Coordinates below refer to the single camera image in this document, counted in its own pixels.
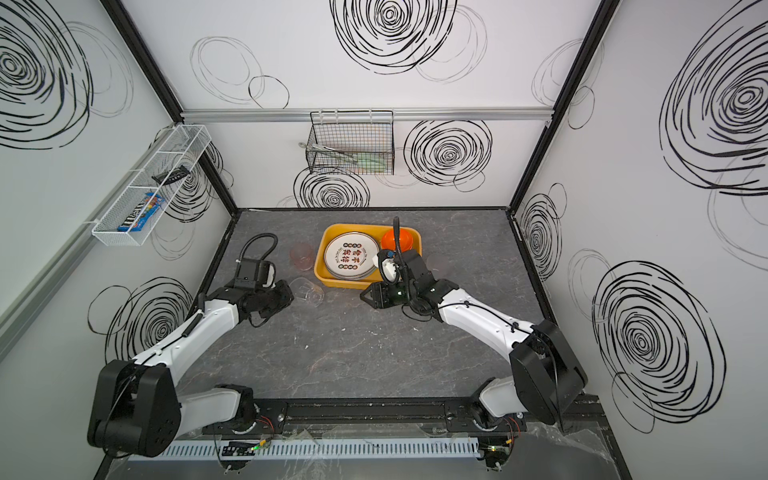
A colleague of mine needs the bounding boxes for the orange bowl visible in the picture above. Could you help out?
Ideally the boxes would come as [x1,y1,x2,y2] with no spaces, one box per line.
[380,228,417,252]

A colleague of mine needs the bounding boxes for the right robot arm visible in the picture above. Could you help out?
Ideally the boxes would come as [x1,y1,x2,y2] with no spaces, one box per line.
[361,250,588,431]

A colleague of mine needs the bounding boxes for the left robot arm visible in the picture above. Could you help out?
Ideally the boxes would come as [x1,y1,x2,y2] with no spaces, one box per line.
[86,259,293,457]

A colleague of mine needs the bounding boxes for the yellow plastic bin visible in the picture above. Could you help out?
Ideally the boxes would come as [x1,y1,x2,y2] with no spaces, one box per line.
[313,223,394,290]

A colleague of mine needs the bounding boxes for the clear glass cup left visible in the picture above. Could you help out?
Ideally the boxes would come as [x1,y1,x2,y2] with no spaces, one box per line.
[289,277,325,307]

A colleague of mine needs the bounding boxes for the pink translucent cup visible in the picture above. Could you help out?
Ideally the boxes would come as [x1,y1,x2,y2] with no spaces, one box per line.
[290,242,315,271]

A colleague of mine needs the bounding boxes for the green item in basket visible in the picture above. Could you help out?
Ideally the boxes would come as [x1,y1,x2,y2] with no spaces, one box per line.
[353,152,389,174]

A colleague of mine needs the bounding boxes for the blue candy packet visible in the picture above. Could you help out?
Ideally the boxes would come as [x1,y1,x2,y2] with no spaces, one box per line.
[117,193,165,232]

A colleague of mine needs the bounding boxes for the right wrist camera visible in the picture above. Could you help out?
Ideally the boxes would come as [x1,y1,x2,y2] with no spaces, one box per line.
[376,249,400,284]

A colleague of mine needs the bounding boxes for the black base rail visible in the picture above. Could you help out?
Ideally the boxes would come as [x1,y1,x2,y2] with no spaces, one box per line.
[203,395,604,434]

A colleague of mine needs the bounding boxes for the black wire basket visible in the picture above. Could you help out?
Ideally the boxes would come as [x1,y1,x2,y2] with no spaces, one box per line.
[300,109,395,175]

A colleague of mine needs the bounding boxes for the white wire shelf basket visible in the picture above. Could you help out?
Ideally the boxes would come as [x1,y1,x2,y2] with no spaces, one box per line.
[91,124,212,247]

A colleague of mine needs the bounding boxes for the white slotted cable duct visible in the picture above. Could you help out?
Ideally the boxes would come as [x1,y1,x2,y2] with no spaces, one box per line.
[154,437,481,461]

